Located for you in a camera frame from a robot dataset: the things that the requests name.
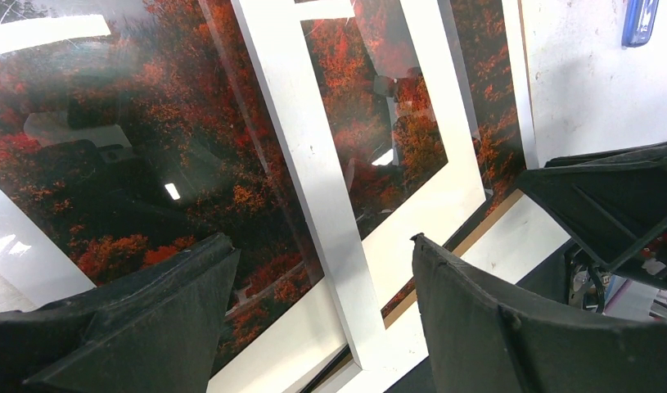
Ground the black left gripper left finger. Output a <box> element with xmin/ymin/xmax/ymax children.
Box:
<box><xmin>0</xmin><ymin>233</ymin><xmax>241</xmax><ymax>392</ymax></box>

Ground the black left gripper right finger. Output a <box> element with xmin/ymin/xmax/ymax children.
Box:
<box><xmin>412</xmin><ymin>234</ymin><xmax>667</xmax><ymax>392</ymax></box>

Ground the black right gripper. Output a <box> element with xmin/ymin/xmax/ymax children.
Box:
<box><xmin>516</xmin><ymin>141</ymin><xmax>667</xmax><ymax>320</ymax></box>

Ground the cream photo mat board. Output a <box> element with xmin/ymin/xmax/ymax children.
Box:
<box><xmin>0</xmin><ymin>0</ymin><xmax>489</xmax><ymax>393</ymax></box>

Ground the blue red screwdriver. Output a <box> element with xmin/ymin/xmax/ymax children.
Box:
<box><xmin>621</xmin><ymin>0</ymin><xmax>659</xmax><ymax>47</ymax></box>

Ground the autumn forest photo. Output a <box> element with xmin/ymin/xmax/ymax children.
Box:
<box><xmin>0</xmin><ymin>0</ymin><xmax>530</xmax><ymax>375</ymax></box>

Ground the white picture frame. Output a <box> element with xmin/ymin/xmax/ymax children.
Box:
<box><xmin>233</xmin><ymin>1</ymin><xmax>447</xmax><ymax>392</ymax></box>

